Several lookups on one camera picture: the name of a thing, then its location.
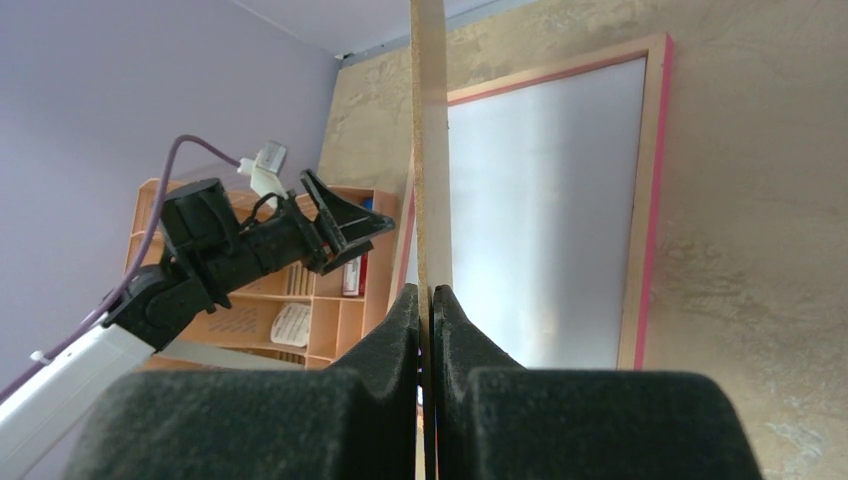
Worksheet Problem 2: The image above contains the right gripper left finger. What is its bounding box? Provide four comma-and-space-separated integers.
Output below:
65, 284, 419, 479

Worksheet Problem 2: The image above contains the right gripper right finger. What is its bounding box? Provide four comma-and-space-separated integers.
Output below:
433, 286, 761, 479

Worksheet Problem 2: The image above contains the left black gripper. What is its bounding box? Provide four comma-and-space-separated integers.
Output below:
284, 169, 396, 275

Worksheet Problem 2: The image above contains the brown cardboard backing board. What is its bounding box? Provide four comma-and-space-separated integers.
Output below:
410, 0, 453, 479

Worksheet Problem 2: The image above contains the pink wooden photo frame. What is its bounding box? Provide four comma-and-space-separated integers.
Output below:
387, 31, 676, 372

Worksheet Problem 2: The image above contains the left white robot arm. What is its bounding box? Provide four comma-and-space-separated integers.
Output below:
1, 170, 395, 479

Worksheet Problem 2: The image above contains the small red white box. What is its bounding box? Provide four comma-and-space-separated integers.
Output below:
342, 254, 368, 297

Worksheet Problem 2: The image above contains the orange plastic desk organizer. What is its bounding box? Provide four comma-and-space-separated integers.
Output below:
126, 179, 399, 369

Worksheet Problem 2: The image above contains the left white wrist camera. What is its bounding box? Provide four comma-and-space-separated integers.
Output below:
237, 141, 289, 199

